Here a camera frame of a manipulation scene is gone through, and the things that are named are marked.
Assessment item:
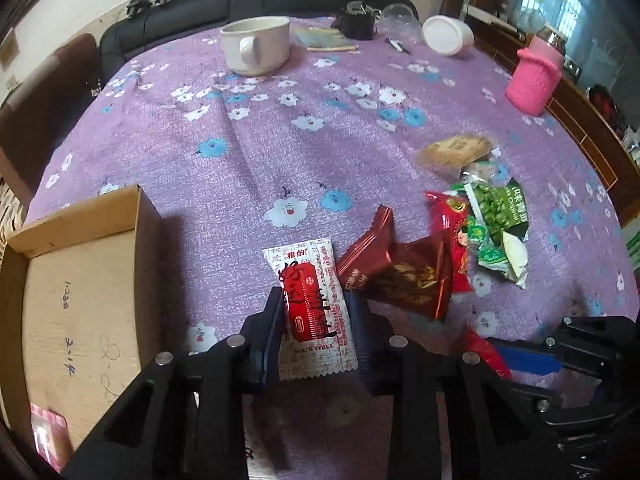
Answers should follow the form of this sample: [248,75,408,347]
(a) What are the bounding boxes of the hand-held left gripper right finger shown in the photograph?
[345,292,581,480]

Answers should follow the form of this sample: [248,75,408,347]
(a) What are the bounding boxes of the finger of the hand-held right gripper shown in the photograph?
[507,382,640,428]
[487,316,638,378]

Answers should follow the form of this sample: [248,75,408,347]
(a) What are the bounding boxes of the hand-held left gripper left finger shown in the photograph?
[62,286,285,480]

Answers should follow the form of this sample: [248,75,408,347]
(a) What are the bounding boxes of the plain red snack packet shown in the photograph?
[462,327,513,381]

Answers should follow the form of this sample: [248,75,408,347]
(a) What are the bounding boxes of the white red-label snack packet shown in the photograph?
[262,236,358,382]

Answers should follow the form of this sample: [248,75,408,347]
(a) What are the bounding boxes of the shallow cardboard box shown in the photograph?
[0,185,163,467]

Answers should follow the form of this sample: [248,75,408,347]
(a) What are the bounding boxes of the dark red snack packet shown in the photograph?
[367,232,453,322]
[336,206,396,291]

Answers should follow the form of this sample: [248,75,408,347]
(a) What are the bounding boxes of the green and white snack packet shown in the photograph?
[467,225,531,288]

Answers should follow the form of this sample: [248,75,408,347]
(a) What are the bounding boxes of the red figure-print snack packet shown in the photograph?
[425,191,476,293]

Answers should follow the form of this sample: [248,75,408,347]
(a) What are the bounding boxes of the green pea snack packet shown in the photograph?
[452,180,530,241]

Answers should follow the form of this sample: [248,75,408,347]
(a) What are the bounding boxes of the purple floral tablecloth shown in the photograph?
[25,12,631,480]

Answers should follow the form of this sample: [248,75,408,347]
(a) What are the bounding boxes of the beige cookie packet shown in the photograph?
[416,134,496,178]

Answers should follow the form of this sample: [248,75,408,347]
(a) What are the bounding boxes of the pink snack packet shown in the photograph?
[30,404,69,466]

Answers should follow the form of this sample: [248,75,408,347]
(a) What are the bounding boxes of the pink knitted cup cover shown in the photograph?
[505,36,566,116]

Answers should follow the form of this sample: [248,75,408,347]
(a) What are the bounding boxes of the white ceramic mug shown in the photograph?
[220,16,292,77]

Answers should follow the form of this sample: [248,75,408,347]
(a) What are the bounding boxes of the green booklet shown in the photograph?
[295,27,359,52]

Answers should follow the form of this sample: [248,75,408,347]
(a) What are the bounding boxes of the black pouch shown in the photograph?
[341,1,378,40]

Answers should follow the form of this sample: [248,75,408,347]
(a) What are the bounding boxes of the clear plastic cup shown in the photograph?
[380,3,418,28]

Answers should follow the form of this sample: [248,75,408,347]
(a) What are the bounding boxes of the brown armchair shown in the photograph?
[0,34,101,201]

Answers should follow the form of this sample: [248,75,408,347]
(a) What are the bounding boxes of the black leather sofa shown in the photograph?
[99,0,420,78]

